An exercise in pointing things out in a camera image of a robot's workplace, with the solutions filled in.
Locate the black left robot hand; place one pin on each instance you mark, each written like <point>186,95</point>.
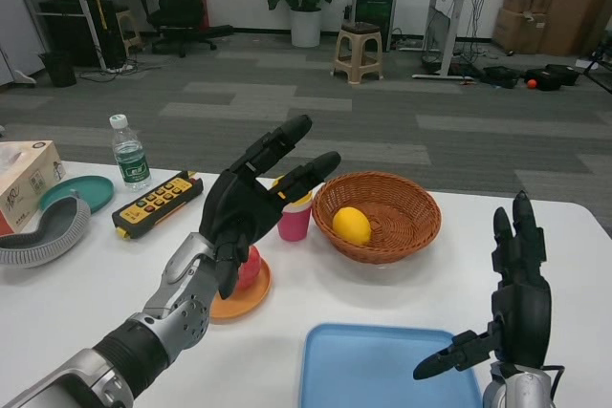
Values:
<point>234,212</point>

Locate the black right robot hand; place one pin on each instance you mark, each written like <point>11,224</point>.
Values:
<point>526,307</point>

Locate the red apple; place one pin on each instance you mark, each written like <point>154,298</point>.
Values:
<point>251,267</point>

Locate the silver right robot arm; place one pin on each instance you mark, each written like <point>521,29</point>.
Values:
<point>518,389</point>

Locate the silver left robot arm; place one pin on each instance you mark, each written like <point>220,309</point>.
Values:
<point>158,331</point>

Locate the orange round plate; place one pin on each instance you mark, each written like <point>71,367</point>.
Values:
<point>244,305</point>

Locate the teal round plate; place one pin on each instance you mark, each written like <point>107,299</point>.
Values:
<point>93,190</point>

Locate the pink plastic cup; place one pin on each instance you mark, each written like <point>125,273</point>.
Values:
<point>294,226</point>

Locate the white plastic cup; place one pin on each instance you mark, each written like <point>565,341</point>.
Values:
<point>299,207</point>

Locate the yellow plastic cup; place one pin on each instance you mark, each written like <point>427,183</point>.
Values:
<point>304,199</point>

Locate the yellow black remote controller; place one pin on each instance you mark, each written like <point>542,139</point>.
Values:
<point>153,207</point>

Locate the clear water bottle green label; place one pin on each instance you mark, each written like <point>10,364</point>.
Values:
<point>131,164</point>

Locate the yellow lemon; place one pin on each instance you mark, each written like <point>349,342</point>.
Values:
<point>351,226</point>

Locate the brown wicker basket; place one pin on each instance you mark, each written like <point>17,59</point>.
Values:
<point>404,217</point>

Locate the blue plastic tray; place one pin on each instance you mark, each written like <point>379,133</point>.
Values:
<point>368,370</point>

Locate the beige tissue box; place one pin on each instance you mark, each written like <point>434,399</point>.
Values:
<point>28,178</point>

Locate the beige plastic stool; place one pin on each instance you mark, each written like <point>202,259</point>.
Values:
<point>358,37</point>

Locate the small wooden stool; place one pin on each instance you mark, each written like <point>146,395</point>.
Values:
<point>126,16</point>

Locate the orange ball on floor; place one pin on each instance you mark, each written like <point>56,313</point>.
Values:
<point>531,83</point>

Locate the black trash bin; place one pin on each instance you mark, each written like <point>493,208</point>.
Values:
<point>58,71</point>

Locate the small black floor bag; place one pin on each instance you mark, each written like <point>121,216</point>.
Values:
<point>499,77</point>

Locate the wide black floor bag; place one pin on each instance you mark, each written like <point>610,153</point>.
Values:
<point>554,76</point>

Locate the black green computer case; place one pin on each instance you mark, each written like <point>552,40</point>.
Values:
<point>374,18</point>

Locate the black cabinet under desk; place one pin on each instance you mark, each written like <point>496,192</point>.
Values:
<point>67,33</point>

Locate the black folding stand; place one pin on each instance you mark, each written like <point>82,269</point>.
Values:
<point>603,69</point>

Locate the taped low cardboard box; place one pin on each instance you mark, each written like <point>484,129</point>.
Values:
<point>515,31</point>

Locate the large brown cardboard box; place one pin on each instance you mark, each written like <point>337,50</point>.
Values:
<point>576,21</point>

